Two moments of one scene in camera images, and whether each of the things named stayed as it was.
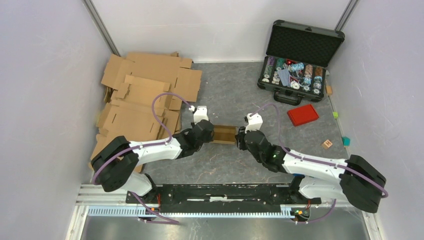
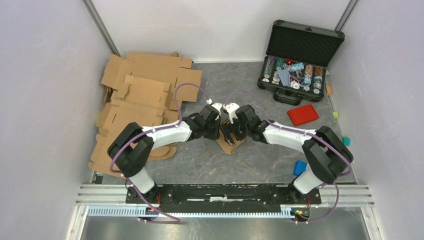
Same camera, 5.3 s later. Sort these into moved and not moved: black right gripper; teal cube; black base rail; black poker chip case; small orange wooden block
Moved: black right gripper
Not moved: black base rail; small orange wooden block; teal cube; black poker chip case
